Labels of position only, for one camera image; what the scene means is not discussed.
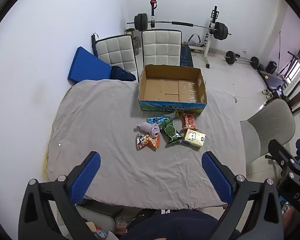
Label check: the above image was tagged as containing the purple sock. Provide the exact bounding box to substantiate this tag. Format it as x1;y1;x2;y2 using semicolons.
134;121;160;137

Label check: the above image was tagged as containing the black pole with strap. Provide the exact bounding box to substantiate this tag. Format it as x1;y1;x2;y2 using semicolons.
91;33;99;57

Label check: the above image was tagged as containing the beige plastic chair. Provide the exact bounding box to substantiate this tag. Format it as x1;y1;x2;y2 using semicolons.
240;99;296;166

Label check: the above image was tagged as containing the dark blue jacket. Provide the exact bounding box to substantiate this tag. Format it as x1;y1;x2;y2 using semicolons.
110;66;137;82

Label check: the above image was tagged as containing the long blue snack packet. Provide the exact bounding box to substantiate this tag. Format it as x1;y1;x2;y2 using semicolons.
147;114;178;126

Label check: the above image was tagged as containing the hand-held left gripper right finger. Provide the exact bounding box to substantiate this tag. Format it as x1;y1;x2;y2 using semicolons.
201;151;284;240

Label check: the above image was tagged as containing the red snack packet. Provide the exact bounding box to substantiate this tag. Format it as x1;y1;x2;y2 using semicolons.
181;113;198;131

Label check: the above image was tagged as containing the grey exercise handle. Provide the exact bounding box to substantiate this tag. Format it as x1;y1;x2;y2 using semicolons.
187;34;202;48

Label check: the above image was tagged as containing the green snack packet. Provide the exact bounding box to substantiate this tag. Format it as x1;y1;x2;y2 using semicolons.
159;119;183;144

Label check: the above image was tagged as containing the yellow tissue pack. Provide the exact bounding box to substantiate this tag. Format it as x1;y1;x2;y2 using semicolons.
182;128;206;147

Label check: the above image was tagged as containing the clear plastic jug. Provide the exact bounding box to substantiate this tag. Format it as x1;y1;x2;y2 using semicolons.
124;27;142;55

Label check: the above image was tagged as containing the person's dark clothing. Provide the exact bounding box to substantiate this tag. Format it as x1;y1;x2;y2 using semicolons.
119;209;240;240

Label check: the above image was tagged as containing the long barbell with black plates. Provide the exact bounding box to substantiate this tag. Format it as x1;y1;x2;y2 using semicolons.
126;13;232;40

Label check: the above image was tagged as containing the short barbell with black plates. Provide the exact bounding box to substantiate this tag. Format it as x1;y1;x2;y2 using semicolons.
224;51;260;69

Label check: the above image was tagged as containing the white barbell rack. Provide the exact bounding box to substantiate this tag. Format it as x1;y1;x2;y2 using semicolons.
147;0;219;69

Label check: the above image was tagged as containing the black speaker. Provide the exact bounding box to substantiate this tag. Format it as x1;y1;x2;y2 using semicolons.
266;61;277;75

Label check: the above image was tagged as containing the blue foam mat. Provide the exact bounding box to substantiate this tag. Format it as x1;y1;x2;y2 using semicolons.
67;46;113;83

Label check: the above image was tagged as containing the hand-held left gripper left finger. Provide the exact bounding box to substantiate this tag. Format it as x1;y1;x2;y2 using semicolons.
18;151;102;240

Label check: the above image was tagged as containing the cardboard box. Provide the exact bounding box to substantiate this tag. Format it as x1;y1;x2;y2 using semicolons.
138;64;208;114

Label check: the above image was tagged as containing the grey table cloth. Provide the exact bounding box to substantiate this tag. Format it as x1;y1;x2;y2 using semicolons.
44;79;248;210

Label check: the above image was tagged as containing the orange panda snack packet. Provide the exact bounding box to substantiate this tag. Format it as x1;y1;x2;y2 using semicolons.
136;133;160;150

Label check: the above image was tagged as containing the white quilted chair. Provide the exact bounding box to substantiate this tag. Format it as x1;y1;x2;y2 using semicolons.
141;29;182;68
95;34;139;82

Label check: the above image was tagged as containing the black weight bench pad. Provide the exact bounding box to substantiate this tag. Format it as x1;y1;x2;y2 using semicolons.
180;45;193;67

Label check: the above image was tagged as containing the treadmill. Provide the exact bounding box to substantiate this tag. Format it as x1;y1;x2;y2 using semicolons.
259;69;288;90

